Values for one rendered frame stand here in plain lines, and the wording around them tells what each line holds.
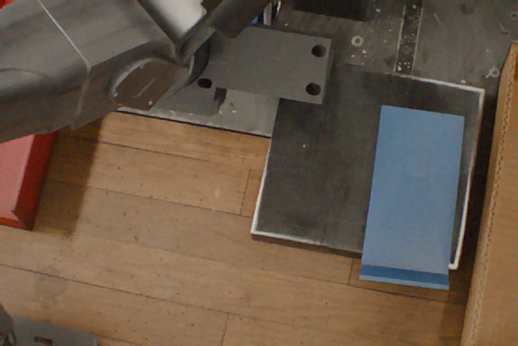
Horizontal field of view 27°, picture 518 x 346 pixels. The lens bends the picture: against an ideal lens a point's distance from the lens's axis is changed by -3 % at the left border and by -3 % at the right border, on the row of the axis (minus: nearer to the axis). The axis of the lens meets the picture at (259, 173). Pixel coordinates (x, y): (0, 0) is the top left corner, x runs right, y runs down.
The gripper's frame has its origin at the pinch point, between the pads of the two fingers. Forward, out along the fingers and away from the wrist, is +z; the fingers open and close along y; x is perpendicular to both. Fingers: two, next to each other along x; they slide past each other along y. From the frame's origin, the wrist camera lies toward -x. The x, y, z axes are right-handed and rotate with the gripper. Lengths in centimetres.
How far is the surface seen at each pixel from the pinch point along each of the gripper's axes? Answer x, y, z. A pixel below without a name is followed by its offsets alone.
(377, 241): -16.1, -14.5, 0.4
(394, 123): -15.9, -5.8, 5.6
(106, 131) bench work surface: 8.0, -10.7, 6.1
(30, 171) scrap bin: 12.3, -13.5, -0.8
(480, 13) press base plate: -22.2, 4.1, 14.1
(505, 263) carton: -26.9, -14.9, 2.1
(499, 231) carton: -26.0, -12.7, 3.4
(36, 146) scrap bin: 12.3, -11.5, 0.0
